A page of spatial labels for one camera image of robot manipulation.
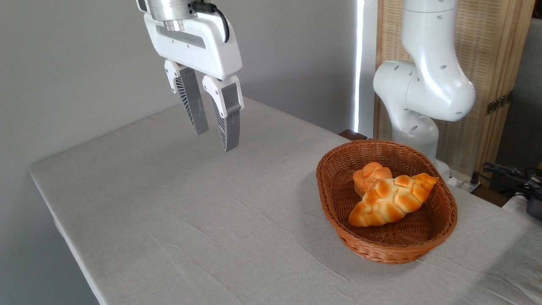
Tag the dark brown wooden furniture corner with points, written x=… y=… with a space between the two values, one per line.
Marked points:
x=352 y=135

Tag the long braided bread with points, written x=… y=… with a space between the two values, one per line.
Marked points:
x=389 y=199

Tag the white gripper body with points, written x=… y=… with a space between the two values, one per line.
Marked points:
x=211 y=51

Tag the brown wicker basket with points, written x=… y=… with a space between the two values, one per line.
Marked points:
x=381 y=250

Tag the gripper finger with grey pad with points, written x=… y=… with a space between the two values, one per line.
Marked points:
x=230 y=118
x=192 y=101

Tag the metal screen hinge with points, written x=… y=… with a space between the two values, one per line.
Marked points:
x=499 y=103

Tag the grey tablecloth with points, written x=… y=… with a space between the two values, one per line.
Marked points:
x=190 y=212

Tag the wooden rattan folding screen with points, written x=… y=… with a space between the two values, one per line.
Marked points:
x=491 y=42

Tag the small round bread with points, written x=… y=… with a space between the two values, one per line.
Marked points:
x=370 y=173

